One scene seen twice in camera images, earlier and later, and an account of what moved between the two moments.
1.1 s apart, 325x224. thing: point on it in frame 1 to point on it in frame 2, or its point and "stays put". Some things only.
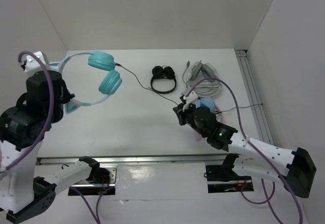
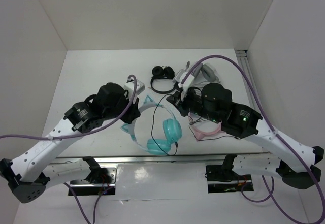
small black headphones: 165,72 stays put
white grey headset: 196,71 stays put
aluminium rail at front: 140,159 stays put
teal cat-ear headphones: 109,82 to 172,132
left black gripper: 69,95 to 133,113
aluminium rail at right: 256,104 stays put
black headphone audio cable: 143,86 to 189,132
